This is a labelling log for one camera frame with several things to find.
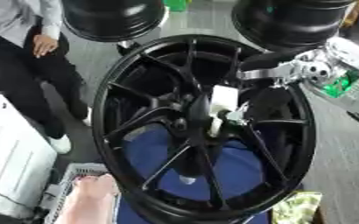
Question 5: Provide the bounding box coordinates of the green object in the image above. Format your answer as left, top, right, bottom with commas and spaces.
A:
162, 0, 191, 13

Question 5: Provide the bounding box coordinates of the black spoked wheel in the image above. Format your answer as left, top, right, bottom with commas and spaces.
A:
90, 33, 320, 224

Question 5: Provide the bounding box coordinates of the black round wheel rim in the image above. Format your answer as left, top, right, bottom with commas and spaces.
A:
60, 0, 169, 43
229, 0, 356, 53

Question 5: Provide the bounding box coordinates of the grey plastic crate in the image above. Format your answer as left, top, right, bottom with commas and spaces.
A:
43, 162, 122, 224

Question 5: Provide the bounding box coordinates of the white box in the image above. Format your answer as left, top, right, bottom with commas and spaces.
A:
0, 93, 60, 221

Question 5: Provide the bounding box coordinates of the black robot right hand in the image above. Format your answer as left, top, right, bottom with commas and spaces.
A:
178, 52, 313, 186

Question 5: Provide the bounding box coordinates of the green white patterned bag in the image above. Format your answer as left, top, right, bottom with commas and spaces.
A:
270, 191, 324, 224

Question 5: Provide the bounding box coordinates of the white pin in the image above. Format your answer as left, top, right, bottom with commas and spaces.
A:
207, 84, 241, 138

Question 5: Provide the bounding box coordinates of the person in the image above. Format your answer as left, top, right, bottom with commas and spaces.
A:
0, 0, 95, 155

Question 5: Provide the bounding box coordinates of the person's hand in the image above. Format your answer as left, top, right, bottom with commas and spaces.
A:
31, 33, 60, 59

